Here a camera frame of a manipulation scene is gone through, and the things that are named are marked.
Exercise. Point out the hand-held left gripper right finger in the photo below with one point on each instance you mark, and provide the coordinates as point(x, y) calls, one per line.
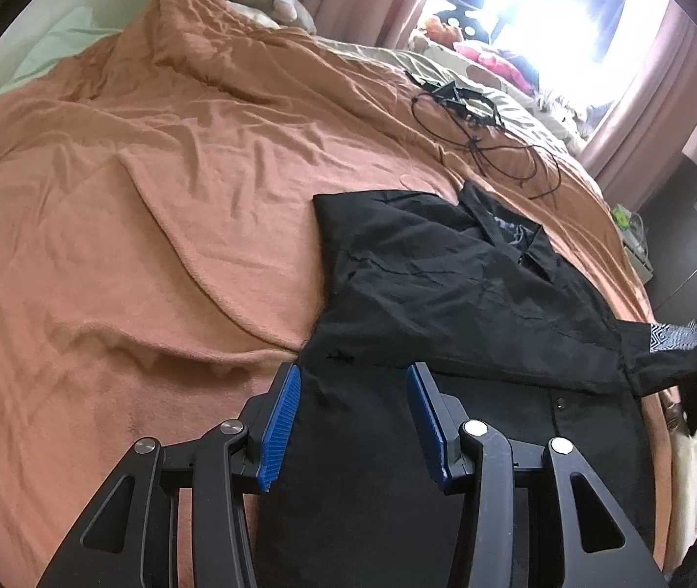
point(425, 429)

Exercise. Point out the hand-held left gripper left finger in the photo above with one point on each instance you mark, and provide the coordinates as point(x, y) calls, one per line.
point(278, 429)

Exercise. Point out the black shirt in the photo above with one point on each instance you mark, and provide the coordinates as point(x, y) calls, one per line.
point(446, 294)

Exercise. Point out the white bedside shelf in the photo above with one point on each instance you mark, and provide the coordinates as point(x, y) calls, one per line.
point(630, 233)

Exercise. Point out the orange blanket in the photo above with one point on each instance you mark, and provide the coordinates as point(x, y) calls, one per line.
point(140, 196)

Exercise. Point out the patterned cloth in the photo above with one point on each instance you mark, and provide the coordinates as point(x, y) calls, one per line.
point(560, 113)

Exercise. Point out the beige bedsheet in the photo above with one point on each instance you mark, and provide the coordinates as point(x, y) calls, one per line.
point(508, 110)

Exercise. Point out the orange plush toy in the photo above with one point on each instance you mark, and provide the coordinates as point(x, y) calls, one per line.
point(440, 27)

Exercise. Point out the black white dotted cushion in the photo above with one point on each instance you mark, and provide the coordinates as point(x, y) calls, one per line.
point(468, 18)

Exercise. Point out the light green sheet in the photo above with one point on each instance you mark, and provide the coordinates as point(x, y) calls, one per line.
point(48, 34)

